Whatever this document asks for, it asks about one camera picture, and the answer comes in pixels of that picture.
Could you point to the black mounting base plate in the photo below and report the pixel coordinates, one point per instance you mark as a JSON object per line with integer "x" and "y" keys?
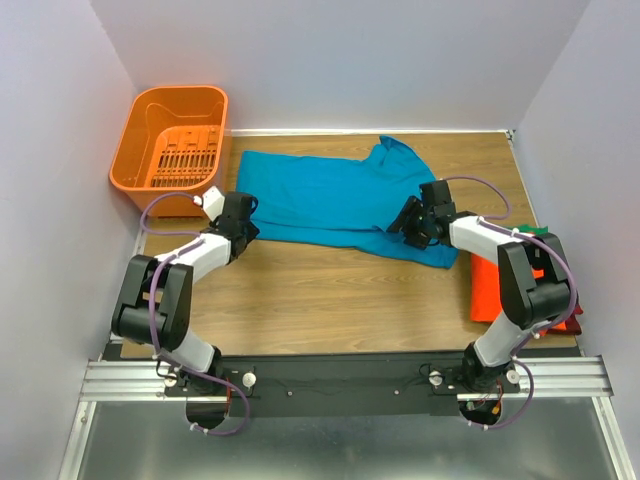
{"x": 340, "y": 385}

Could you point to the dark red folded t-shirt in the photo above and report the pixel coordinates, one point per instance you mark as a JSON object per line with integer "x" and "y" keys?
{"x": 571, "y": 326}

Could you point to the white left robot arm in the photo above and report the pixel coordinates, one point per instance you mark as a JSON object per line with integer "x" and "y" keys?
{"x": 153, "y": 307}

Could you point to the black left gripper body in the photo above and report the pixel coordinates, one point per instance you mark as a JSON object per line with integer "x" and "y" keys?
{"x": 251, "y": 232}

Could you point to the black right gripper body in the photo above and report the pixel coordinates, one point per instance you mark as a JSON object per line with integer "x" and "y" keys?
{"x": 421, "y": 237}

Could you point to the green folded t-shirt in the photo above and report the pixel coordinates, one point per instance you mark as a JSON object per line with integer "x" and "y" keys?
{"x": 531, "y": 230}

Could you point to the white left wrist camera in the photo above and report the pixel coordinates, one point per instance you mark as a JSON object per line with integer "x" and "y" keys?
{"x": 211, "y": 202}

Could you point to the orange folded t-shirt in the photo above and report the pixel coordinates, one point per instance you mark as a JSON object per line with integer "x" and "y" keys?
{"x": 485, "y": 295}

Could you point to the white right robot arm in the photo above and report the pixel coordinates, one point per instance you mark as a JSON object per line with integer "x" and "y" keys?
{"x": 537, "y": 289}

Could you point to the orange plastic basket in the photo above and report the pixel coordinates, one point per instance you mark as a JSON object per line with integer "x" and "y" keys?
{"x": 176, "y": 139}

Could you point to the blue t-shirt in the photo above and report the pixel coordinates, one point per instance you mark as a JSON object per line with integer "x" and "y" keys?
{"x": 341, "y": 203}

